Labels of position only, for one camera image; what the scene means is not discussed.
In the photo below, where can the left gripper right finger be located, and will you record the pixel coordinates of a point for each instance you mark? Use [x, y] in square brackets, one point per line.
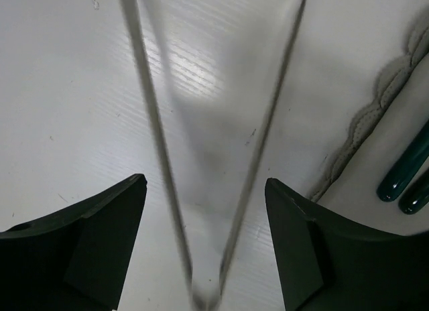
[328, 262]

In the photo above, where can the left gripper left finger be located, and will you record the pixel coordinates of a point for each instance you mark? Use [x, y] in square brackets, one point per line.
[75, 258]

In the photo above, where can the metal tongs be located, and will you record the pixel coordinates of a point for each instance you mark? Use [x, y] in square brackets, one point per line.
[198, 301]

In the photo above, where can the grey placemat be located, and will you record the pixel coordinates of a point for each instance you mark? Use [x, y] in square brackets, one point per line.
[378, 136]

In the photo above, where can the gold spoon green handle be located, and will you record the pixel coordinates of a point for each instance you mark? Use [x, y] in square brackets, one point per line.
[405, 168]

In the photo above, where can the gold fork green handle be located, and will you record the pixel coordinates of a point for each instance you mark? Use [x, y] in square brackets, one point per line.
[414, 199]

